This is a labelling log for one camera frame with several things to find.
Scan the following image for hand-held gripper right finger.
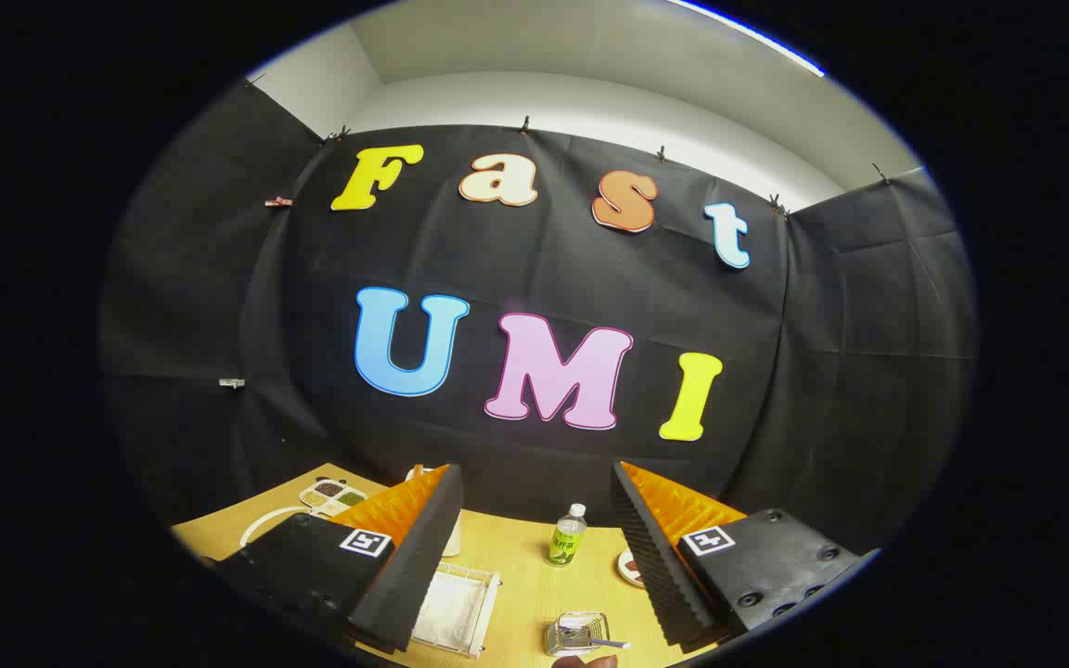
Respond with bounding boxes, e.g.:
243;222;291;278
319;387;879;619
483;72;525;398
609;461;879;648

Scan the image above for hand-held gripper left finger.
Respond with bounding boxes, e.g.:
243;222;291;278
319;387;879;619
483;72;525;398
214;464;464;653

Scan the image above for white wire dish rack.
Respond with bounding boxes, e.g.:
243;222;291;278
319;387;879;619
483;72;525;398
238;506;503;660

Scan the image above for metal spoon with checkered handle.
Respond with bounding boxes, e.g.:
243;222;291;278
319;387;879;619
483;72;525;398
560;626;633;650

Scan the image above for metal wire basket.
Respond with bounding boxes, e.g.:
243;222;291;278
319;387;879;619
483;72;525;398
546;611;612;658

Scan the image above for white toaster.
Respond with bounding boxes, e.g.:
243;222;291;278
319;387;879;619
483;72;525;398
405;464;463;558

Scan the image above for green label drink bottle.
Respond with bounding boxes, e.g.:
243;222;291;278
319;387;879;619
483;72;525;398
547;504;588;567

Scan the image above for white divided grain tray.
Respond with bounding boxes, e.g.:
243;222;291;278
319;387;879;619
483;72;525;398
299;478;368;518

